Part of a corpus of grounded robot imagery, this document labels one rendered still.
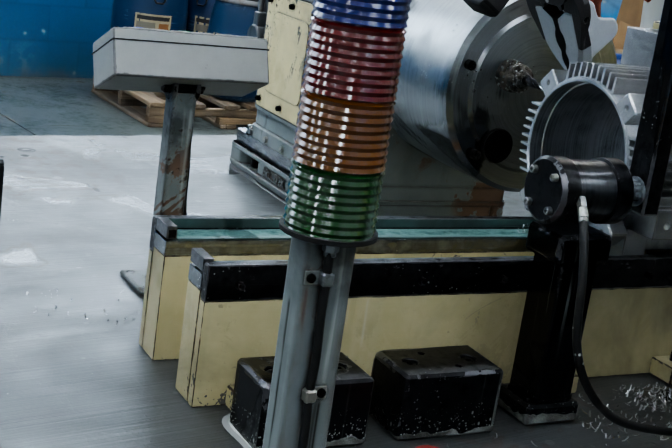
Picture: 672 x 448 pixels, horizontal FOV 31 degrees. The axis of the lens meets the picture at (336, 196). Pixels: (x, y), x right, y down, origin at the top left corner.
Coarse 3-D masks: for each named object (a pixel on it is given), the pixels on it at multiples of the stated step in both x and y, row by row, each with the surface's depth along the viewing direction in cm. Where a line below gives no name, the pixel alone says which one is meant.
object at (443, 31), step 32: (416, 0) 154; (448, 0) 149; (512, 0) 142; (416, 32) 150; (448, 32) 144; (480, 32) 141; (512, 32) 143; (416, 64) 148; (448, 64) 142; (480, 64) 142; (512, 64) 143; (544, 64) 146; (416, 96) 148; (448, 96) 142; (480, 96) 143; (512, 96) 145; (544, 96) 147; (416, 128) 151; (448, 128) 143; (480, 128) 144; (512, 128) 146; (448, 160) 150; (480, 160) 146; (512, 160) 148
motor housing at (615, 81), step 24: (576, 72) 125; (600, 72) 122; (624, 72) 122; (648, 72) 124; (552, 96) 129; (576, 96) 130; (600, 96) 131; (624, 96) 121; (552, 120) 131; (576, 120) 133; (600, 120) 134; (528, 144) 132; (552, 144) 133; (576, 144) 134; (600, 144) 136; (624, 144) 137; (528, 168) 132; (648, 240) 126
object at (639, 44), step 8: (632, 32) 129; (640, 32) 128; (648, 32) 127; (656, 32) 131; (632, 40) 129; (640, 40) 128; (648, 40) 127; (624, 48) 130; (632, 48) 129; (640, 48) 128; (648, 48) 127; (624, 56) 130; (632, 56) 129; (640, 56) 128; (648, 56) 127; (624, 64) 130; (632, 64) 129; (640, 64) 128; (648, 64) 127
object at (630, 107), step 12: (552, 72) 128; (564, 72) 129; (552, 84) 128; (636, 96) 118; (624, 108) 118; (636, 108) 117; (624, 120) 118; (636, 120) 118; (600, 228) 121; (612, 228) 120; (624, 228) 121; (612, 240) 121
